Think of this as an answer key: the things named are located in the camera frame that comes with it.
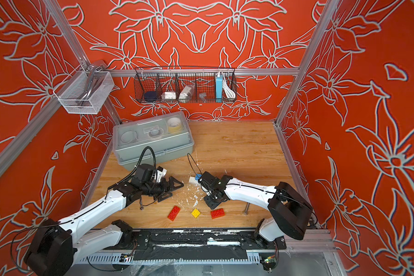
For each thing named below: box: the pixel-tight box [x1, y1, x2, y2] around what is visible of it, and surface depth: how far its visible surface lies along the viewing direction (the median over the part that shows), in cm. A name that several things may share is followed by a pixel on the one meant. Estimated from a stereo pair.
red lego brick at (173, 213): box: [166, 205, 181, 222], surface depth 81 cm
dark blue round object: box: [144, 90, 157, 102], surface depth 99 cm
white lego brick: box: [188, 175, 199, 185], surface depth 92 cm
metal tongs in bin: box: [77, 64, 103, 108], surface depth 87 cm
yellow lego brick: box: [190, 208, 201, 219], surface depth 81 cm
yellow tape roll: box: [167, 117, 183, 134], surface depth 97 cm
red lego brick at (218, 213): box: [210, 208, 226, 220], surface depth 81 cm
